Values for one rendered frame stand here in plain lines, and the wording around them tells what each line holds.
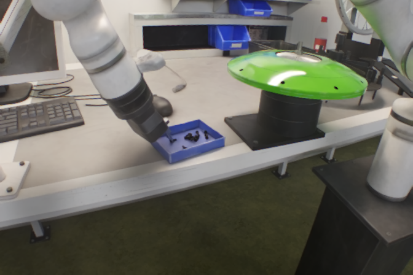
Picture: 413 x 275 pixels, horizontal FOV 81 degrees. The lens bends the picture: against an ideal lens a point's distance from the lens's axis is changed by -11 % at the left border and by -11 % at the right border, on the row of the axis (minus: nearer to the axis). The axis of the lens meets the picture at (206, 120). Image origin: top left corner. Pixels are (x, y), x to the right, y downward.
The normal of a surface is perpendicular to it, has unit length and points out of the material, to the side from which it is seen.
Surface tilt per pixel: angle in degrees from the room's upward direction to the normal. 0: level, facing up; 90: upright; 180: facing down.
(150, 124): 72
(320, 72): 17
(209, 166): 90
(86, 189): 90
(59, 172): 0
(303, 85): 25
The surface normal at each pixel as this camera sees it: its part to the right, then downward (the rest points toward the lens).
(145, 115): 0.74, 0.46
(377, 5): -0.33, 0.88
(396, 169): -0.62, 0.31
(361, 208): 0.04, -0.90
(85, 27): -0.21, -0.56
